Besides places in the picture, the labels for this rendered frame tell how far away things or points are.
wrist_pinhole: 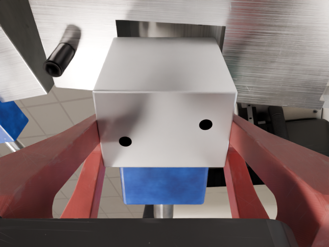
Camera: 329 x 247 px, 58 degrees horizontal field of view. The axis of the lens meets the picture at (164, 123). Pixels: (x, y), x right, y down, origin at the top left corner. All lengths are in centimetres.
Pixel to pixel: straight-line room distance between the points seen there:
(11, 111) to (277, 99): 21
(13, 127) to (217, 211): 30
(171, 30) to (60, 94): 132
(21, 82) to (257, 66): 17
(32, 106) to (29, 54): 137
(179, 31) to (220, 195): 33
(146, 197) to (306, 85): 10
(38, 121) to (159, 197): 154
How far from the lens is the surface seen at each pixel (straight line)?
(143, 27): 18
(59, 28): 17
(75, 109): 151
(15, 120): 29
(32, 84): 25
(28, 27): 25
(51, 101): 154
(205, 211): 46
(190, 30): 18
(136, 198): 16
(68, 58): 16
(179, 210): 47
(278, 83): 17
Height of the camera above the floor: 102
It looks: 46 degrees down
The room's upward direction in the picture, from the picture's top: 169 degrees counter-clockwise
